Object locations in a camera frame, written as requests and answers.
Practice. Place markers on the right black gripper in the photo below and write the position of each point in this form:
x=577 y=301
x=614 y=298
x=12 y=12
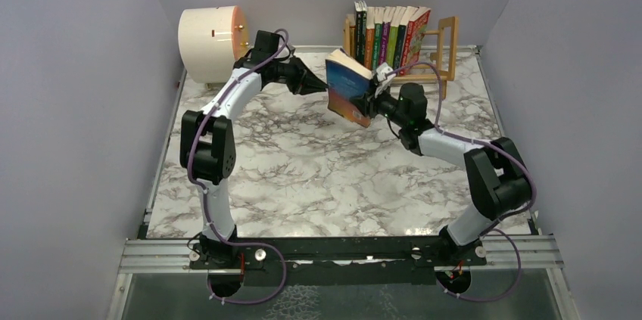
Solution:
x=371 y=102

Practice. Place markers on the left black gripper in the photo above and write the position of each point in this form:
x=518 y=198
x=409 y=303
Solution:
x=299 y=76

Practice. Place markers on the dark cover treehouse book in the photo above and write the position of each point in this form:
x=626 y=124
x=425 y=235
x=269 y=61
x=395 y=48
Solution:
x=346 y=79

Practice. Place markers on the red treehouse book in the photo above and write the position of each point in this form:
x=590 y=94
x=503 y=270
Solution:
x=415 y=25

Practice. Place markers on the floral cover book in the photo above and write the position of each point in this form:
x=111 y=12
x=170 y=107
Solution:
x=401 y=35

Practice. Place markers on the purple treehouse book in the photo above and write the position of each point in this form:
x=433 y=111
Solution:
x=388 y=11

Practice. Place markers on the lime green treehouse book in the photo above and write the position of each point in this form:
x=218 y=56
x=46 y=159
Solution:
x=391 y=39

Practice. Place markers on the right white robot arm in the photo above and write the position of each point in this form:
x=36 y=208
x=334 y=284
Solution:
x=499 y=184

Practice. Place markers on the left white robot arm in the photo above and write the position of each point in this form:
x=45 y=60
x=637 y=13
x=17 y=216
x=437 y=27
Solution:
x=207 y=141

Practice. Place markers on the wooden book rack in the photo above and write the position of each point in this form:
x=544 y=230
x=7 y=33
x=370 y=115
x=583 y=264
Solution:
x=444 y=56

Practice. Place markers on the black book left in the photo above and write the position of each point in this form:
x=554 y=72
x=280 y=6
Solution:
x=358 y=36

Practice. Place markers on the black book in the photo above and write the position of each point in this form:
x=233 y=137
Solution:
x=358 y=36
x=364 y=17

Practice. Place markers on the black book right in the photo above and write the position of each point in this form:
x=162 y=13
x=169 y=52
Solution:
x=364 y=17

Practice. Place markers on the cream round drawer cabinet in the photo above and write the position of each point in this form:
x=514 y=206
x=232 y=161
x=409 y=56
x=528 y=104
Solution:
x=211 y=40

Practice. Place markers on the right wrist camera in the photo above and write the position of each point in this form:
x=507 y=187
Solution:
x=383 y=78

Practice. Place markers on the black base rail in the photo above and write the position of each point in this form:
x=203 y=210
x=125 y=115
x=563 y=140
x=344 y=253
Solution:
x=268 y=262

